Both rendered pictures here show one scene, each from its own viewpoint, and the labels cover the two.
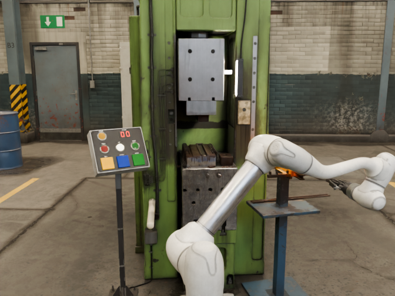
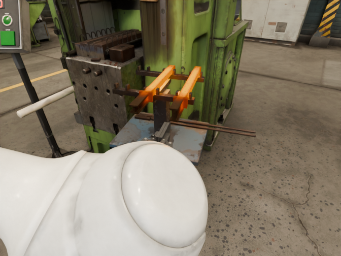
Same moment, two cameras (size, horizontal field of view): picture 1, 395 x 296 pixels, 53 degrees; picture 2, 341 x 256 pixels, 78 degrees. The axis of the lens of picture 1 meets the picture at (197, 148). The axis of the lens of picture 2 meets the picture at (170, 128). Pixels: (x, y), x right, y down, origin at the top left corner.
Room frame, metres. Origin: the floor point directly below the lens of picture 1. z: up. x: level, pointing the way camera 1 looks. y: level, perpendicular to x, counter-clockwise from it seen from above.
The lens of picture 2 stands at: (1.84, -1.01, 1.25)
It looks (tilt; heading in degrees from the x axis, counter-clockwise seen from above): 35 degrees down; 31
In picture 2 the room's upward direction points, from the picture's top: straight up
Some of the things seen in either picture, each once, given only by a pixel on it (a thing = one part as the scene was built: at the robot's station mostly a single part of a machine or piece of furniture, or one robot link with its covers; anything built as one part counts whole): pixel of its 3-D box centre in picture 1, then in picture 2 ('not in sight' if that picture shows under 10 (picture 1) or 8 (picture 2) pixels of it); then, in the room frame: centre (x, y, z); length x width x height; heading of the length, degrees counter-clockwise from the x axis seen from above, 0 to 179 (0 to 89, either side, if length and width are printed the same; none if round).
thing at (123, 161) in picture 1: (123, 161); not in sight; (2.38, 0.46, 1.01); 0.07 x 0.05 x 0.07; 120
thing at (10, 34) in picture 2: (138, 160); (8, 38); (2.43, 0.38, 1.01); 0.07 x 0.05 x 0.07; 120
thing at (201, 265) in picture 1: (203, 268); not in sight; (1.48, -0.02, 0.77); 0.18 x 0.16 x 0.22; 25
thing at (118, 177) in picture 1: (120, 225); (35, 103); (2.49, 0.52, 0.54); 0.04 x 0.04 x 1.08; 5
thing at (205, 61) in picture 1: (204, 70); not in sight; (2.83, -0.05, 1.56); 0.42 x 0.39 x 0.40; 5
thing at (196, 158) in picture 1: (198, 154); (113, 41); (2.83, -0.01, 0.96); 0.42 x 0.20 x 0.09; 5
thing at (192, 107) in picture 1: (198, 105); not in sight; (2.83, -0.01, 1.32); 0.42 x 0.20 x 0.10; 5
